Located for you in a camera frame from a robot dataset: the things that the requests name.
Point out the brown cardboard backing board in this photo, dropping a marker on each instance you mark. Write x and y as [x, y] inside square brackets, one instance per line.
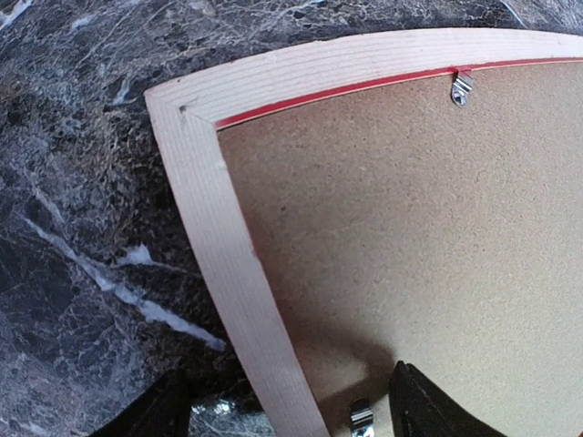
[394, 226]

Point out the red wooden picture frame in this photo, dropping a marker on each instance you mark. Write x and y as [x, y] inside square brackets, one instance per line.
[187, 112]

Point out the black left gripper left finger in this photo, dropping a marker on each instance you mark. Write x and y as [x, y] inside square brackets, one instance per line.
[162, 410]

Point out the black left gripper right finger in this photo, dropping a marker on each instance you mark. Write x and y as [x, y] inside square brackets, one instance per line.
[420, 408]

